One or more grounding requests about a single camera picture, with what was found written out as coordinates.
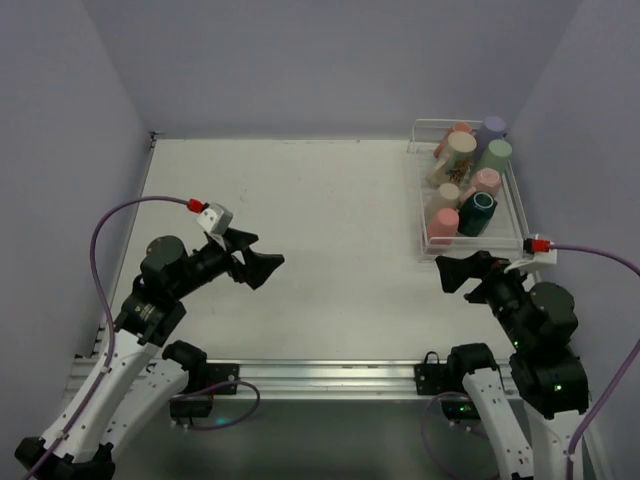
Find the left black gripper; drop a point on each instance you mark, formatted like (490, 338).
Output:
(236, 255)

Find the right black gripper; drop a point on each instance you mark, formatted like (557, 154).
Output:
(484, 276)

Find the salmon pink plastic cup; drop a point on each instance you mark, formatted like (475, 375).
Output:
(442, 227)

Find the dark green mug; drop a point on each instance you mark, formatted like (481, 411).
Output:
(475, 214)

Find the beige plastic cup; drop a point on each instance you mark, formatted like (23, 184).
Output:
(446, 196)

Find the light pink mug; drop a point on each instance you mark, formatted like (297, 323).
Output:
(485, 180)

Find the cream floral mug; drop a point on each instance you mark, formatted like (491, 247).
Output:
(454, 161)

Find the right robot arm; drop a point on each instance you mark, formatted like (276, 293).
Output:
(551, 381)

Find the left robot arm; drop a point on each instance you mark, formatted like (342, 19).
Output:
(83, 442)

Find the light green plastic cup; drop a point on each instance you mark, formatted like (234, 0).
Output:
(496, 156)

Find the orange mug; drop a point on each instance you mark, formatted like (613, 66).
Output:
(456, 127)

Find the lavender plastic cup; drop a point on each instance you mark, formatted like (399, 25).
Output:
(492, 128)

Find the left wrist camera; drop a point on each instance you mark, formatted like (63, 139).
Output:
(214, 219)

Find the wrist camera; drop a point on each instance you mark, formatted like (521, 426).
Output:
(214, 219)
(538, 253)

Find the white wire dish rack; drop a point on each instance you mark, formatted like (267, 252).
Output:
(503, 236)

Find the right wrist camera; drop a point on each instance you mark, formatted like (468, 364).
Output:
(538, 253)

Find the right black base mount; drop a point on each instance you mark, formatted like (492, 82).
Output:
(432, 377)

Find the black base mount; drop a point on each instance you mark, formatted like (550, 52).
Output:
(432, 377)
(220, 380)

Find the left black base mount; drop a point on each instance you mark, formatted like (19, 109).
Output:
(220, 380)

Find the aluminium mounting rail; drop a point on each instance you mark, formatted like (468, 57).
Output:
(297, 380)

